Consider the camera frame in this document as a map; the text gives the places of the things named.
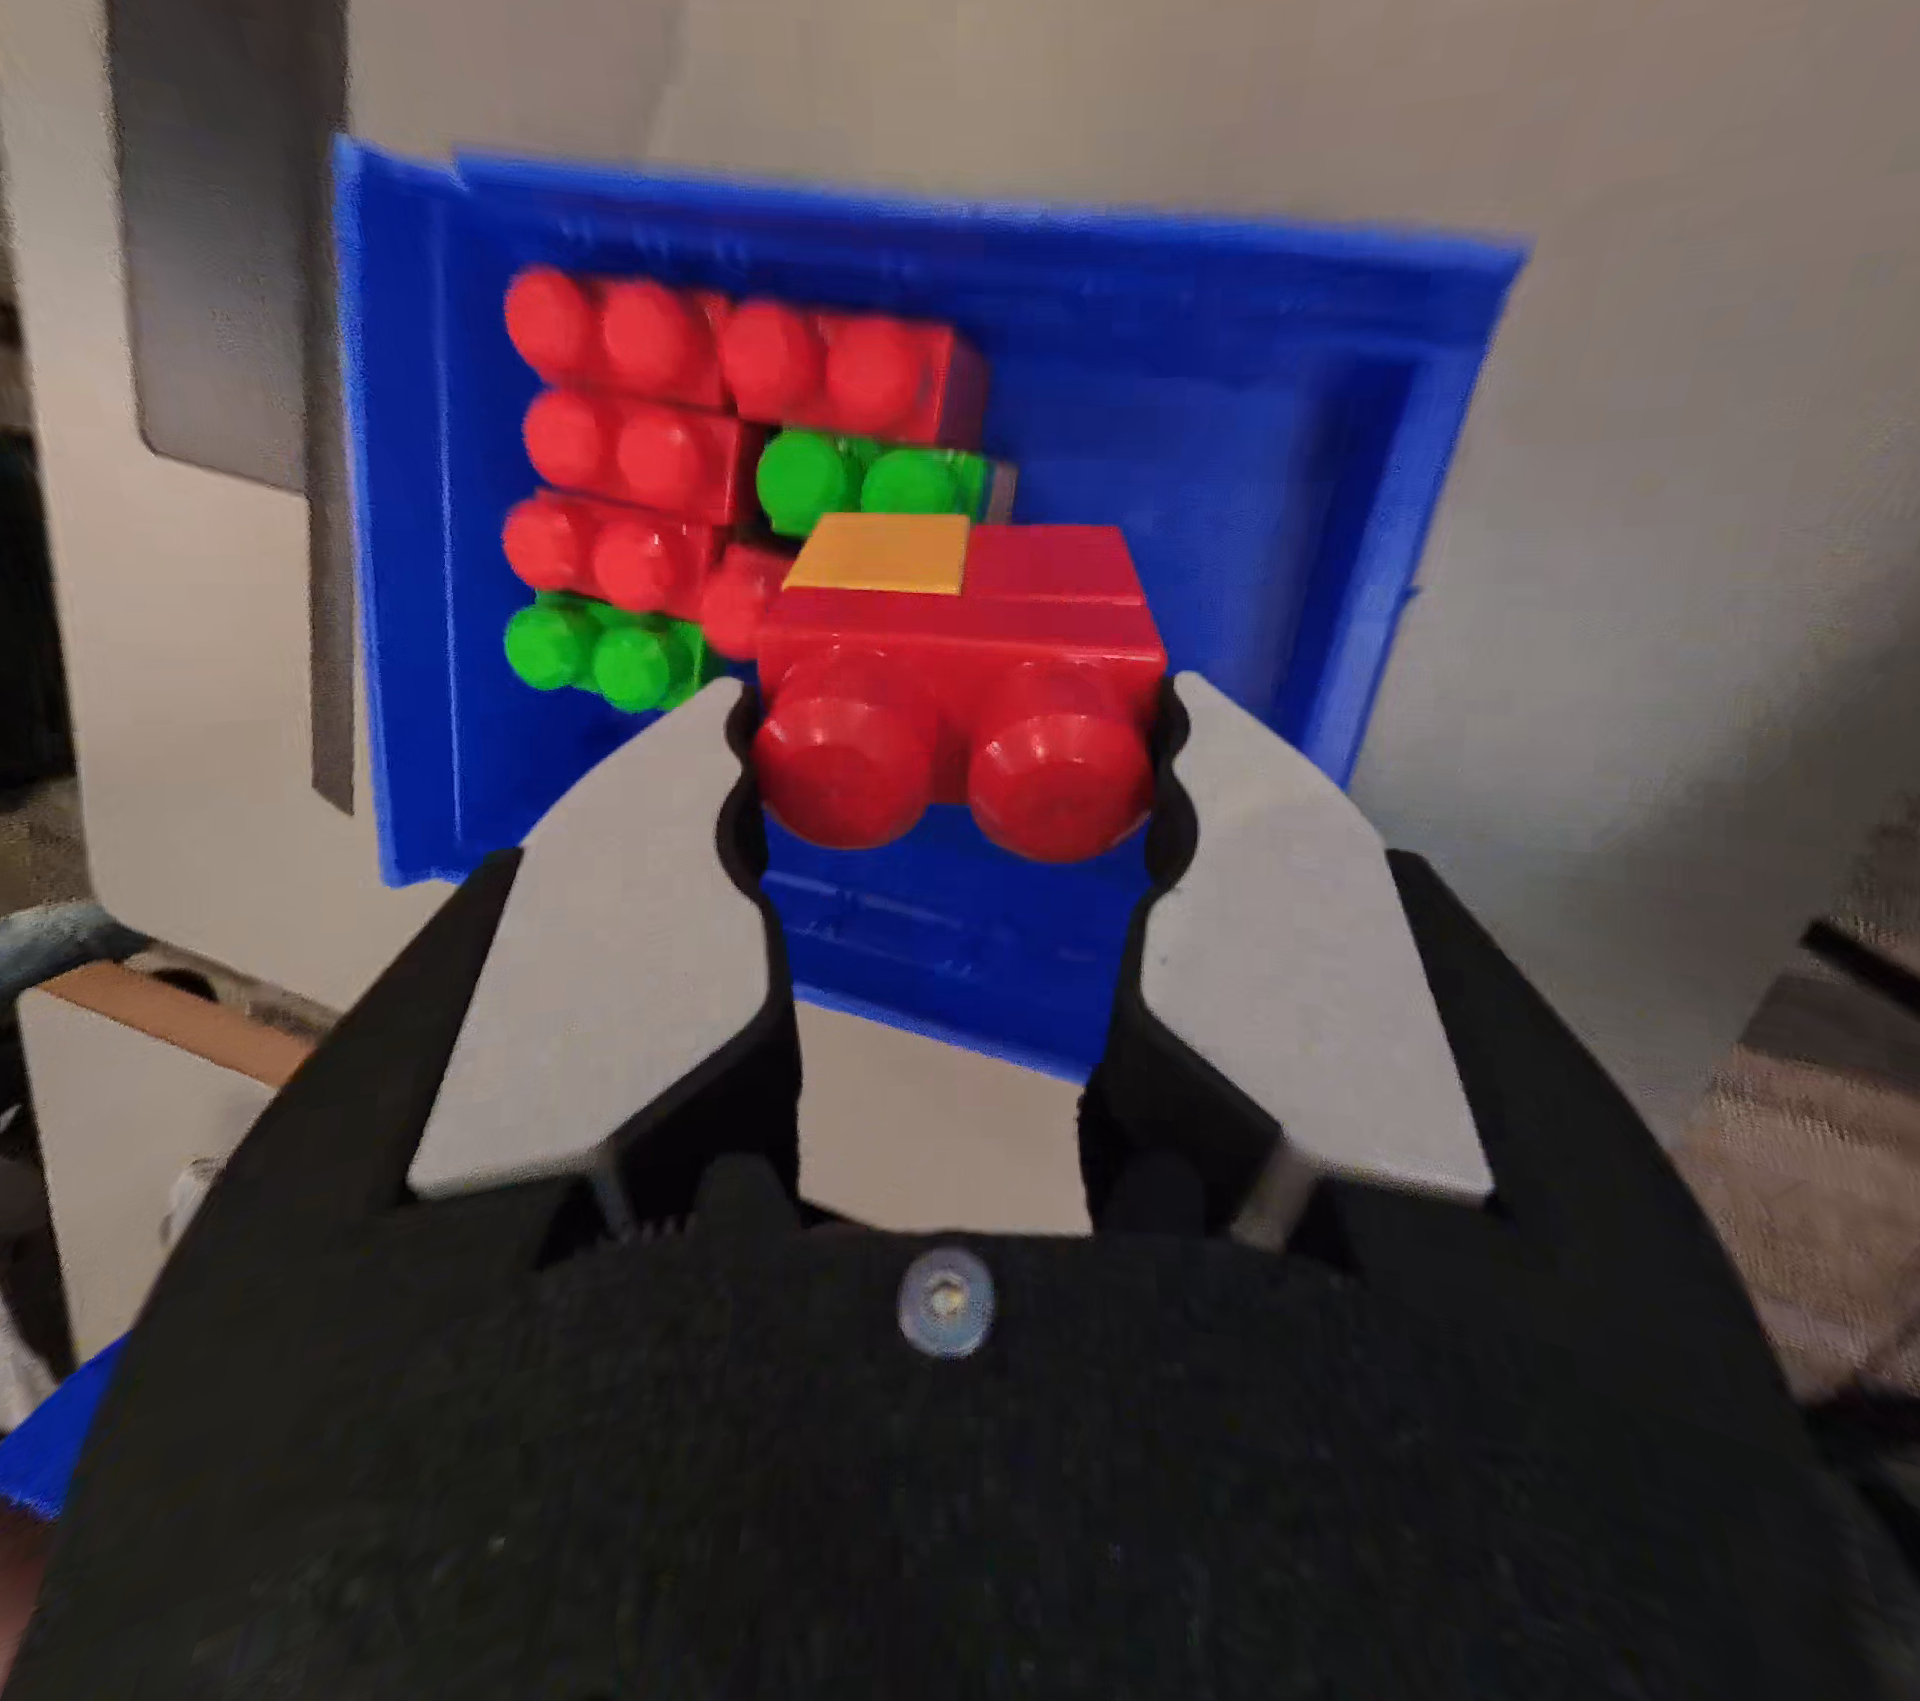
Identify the blue plastic bin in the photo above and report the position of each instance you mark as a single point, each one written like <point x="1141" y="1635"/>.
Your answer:
<point x="44" y="1430"/>
<point x="1231" y="456"/>

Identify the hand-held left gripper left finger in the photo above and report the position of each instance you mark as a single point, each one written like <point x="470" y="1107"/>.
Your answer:
<point x="600" y="981"/>

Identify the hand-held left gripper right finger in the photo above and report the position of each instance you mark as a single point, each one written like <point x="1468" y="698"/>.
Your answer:
<point x="1291" y="981"/>

